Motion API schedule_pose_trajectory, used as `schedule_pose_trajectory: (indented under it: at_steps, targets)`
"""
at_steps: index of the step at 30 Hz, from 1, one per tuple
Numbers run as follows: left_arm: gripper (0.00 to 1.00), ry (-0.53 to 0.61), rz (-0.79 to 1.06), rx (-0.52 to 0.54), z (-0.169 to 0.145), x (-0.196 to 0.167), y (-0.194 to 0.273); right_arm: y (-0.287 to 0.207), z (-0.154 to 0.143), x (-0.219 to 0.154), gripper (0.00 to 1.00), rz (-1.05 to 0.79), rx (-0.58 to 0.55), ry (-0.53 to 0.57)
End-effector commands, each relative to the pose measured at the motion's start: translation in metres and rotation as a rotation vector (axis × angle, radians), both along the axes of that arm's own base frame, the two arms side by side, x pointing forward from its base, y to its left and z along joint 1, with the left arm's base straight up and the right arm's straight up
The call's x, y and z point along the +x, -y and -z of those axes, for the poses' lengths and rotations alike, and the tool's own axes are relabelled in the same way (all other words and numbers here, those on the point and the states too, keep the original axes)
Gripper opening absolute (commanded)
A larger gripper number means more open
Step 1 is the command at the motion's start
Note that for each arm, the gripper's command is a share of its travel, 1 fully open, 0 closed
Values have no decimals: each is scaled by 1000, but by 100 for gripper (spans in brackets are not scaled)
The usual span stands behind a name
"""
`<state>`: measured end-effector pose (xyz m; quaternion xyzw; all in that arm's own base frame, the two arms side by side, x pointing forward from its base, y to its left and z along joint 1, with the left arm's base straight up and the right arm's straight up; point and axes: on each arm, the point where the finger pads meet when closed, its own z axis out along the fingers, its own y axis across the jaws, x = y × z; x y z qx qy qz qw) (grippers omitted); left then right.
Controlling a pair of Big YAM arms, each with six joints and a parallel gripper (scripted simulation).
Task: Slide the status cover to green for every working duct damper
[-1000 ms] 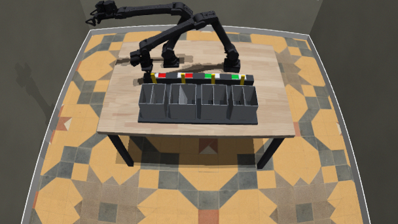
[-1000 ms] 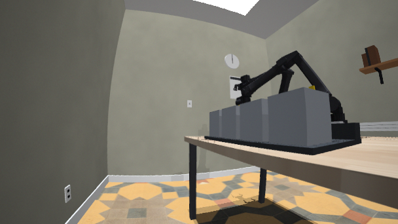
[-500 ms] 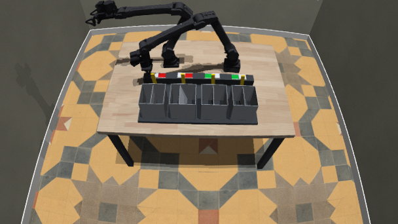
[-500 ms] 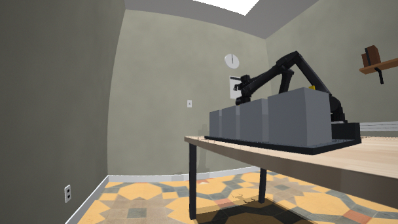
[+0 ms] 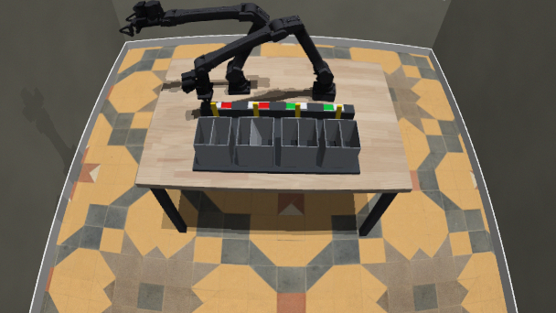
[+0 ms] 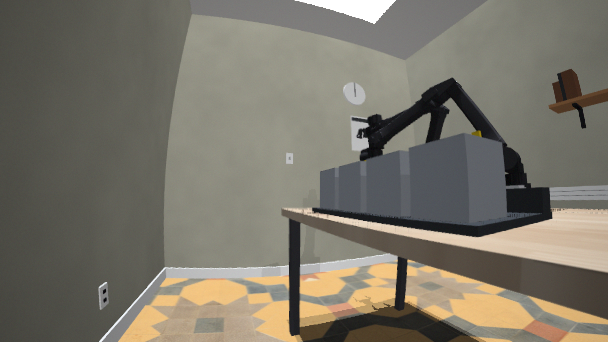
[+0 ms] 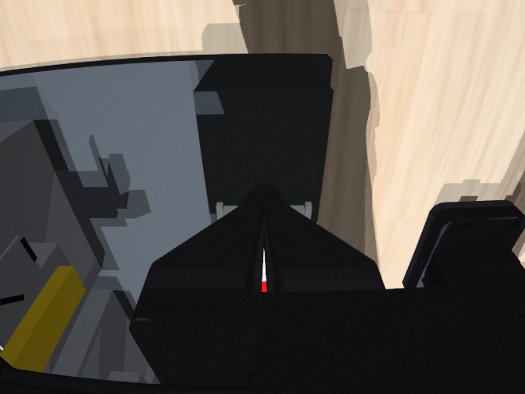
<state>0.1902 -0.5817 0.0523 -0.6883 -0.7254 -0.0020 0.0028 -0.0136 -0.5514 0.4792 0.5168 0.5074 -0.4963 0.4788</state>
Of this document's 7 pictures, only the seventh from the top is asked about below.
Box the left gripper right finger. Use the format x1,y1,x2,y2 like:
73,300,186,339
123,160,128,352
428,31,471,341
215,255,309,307
264,184,386,292

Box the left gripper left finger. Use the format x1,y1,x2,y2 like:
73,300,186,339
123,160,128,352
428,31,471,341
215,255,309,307
141,184,264,293

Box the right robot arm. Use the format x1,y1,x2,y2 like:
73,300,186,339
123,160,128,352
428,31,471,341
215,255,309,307
406,206,525,318

